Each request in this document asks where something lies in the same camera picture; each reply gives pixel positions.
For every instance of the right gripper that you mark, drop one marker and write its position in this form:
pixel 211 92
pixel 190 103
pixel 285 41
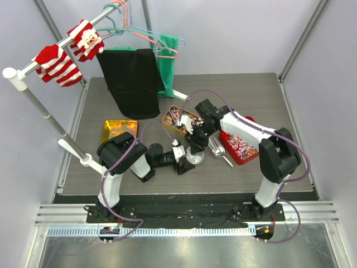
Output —
pixel 197 145

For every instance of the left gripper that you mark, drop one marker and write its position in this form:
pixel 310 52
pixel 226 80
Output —
pixel 181 169

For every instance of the white jar lid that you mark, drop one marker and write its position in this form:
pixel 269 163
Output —
pixel 194 159

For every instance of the metal scoop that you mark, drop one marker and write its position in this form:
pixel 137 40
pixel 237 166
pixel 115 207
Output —
pixel 218 150

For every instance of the gold tin of ball lollipops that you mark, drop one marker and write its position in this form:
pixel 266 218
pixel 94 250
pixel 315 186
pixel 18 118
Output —
pixel 169 121

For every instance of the red tin of swirl lollipops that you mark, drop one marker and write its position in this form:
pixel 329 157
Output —
pixel 240 151

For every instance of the gold tin of gummy candies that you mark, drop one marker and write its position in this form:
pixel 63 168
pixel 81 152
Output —
pixel 113 128

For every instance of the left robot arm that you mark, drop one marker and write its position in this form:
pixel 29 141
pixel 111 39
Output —
pixel 125 152

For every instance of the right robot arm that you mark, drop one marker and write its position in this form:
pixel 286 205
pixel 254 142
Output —
pixel 278 153

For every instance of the black cloth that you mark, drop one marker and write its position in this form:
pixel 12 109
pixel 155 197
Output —
pixel 133 79

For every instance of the green cloth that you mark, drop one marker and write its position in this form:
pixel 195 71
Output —
pixel 165 66

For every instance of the blue hanger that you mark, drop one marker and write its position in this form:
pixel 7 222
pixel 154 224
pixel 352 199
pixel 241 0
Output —
pixel 157 41

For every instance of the teal hanger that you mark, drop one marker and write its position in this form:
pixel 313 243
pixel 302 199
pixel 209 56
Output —
pixel 125 30

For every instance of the santa striped sock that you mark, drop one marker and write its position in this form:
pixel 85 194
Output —
pixel 86 42

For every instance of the pink hanger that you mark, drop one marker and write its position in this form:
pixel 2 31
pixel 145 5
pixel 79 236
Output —
pixel 139 35

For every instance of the red white striped sock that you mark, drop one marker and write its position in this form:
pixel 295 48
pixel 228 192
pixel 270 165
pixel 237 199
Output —
pixel 55 64

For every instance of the clothes rack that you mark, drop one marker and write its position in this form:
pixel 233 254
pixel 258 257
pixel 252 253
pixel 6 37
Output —
pixel 16 78

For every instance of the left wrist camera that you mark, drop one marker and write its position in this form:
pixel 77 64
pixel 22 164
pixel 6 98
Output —
pixel 178 150

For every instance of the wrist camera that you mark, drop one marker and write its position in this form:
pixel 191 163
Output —
pixel 178 150
pixel 187 122

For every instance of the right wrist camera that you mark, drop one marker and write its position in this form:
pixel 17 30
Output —
pixel 187 122

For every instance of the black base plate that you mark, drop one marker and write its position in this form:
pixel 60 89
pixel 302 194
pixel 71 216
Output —
pixel 176 211

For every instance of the slotted cable duct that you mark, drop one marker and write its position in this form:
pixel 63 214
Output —
pixel 104 231

